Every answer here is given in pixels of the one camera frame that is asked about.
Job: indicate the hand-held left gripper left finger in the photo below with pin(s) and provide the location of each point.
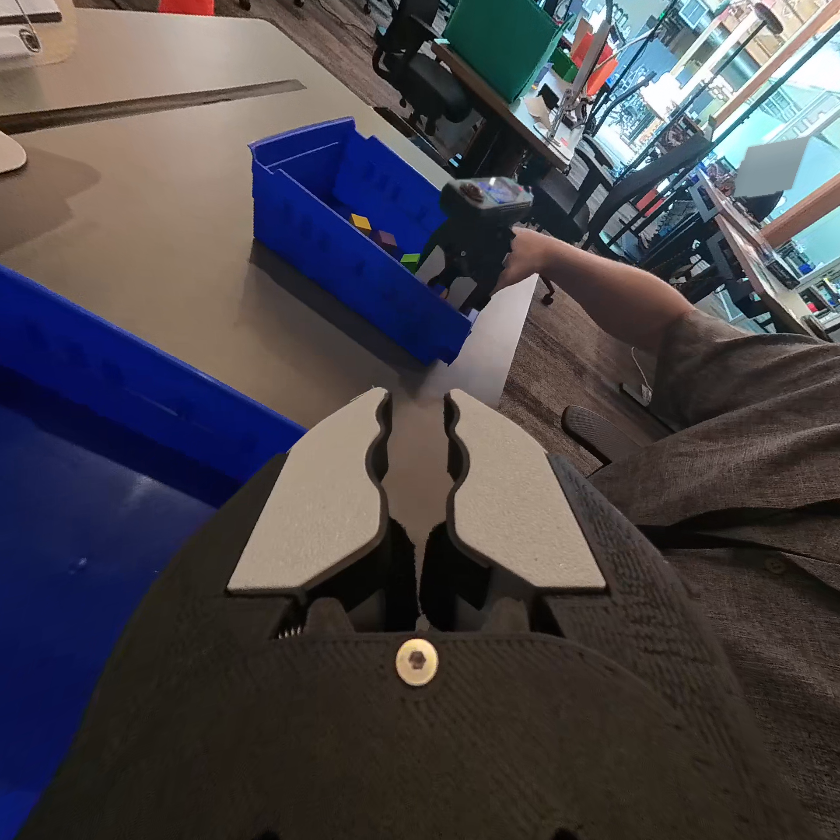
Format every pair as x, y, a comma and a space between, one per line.
308, 512

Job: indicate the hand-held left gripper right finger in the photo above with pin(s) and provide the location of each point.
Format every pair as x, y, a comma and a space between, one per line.
525, 518

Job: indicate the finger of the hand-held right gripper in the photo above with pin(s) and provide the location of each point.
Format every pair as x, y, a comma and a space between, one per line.
468, 292
433, 269

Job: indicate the green cube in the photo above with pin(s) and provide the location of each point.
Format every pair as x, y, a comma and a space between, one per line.
412, 262

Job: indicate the purple cube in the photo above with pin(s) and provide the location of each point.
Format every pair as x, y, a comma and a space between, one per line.
384, 239

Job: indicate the yellow cube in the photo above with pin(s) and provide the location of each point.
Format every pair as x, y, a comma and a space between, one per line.
361, 221

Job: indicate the blue plastic bin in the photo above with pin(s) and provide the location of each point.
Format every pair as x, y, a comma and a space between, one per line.
79, 525
315, 262

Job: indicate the background wooden desk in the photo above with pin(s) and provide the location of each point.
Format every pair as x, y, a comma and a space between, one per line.
518, 124

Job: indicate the grey desk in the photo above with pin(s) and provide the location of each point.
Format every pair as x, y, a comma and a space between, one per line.
164, 197

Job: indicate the person's right hand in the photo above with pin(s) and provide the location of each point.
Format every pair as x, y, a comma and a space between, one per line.
528, 256

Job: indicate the green board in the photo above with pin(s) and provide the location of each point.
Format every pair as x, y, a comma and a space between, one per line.
499, 39

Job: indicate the white stand base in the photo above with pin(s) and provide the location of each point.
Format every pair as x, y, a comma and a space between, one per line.
8, 151

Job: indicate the instruction sheet on wooden board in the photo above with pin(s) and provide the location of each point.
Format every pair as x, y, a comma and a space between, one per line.
33, 33

